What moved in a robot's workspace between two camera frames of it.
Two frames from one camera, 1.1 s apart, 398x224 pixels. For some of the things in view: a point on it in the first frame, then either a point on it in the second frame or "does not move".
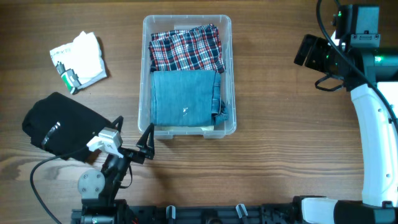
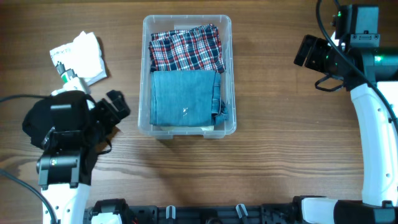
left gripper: [139, 156] → [114, 116]
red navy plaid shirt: [197, 48] does not move
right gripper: [312, 60] does not move
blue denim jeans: [186, 98] does not move
